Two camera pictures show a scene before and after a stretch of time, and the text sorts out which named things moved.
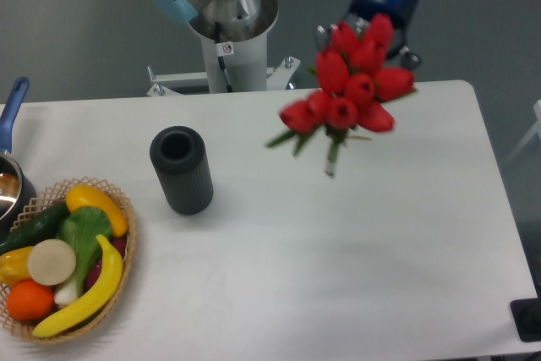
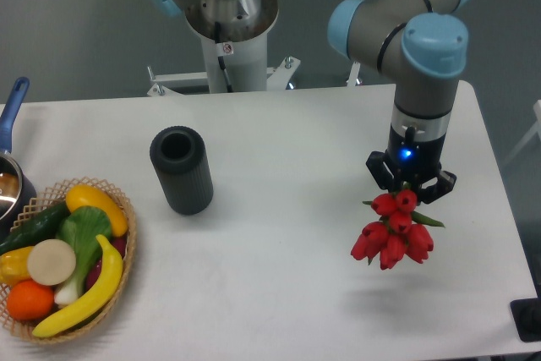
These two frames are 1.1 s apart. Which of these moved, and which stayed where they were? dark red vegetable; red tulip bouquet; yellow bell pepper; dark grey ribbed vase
Moved: red tulip bouquet
Stayed: dark red vegetable; yellow bell pepper; dark grey ribbed vase
